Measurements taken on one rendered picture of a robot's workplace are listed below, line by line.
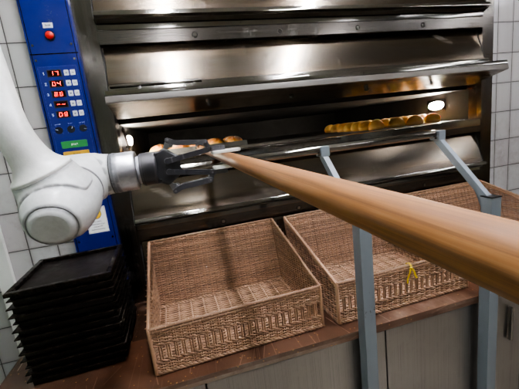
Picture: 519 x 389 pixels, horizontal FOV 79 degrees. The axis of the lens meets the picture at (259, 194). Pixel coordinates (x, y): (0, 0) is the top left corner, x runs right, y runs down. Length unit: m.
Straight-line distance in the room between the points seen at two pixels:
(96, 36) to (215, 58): 0.44
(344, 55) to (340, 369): 1.28
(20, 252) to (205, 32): 1.13
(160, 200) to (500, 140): 1.83
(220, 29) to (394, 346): 1.36
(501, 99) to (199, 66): 1.60
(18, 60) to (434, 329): 1.76
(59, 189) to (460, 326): 1.32
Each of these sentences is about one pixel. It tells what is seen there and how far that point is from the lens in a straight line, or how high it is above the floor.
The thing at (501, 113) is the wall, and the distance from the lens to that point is 2.21.
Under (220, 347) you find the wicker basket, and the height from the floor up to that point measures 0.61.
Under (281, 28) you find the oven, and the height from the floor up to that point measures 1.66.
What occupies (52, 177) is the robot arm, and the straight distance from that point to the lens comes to 0.61.
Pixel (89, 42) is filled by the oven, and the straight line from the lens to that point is 1.45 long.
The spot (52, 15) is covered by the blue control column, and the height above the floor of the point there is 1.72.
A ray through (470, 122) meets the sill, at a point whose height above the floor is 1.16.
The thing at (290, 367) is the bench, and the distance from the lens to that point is 1.13.
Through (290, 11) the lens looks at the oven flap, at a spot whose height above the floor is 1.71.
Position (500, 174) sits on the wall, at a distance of 2.25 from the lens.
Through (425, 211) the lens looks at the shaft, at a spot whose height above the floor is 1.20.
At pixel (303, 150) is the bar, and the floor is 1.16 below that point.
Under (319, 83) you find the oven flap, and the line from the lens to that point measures 1.38.
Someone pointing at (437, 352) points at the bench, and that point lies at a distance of 1.43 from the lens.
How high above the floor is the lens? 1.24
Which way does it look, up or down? 11 degrees down
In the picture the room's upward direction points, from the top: 7 degrees counter-clockwise
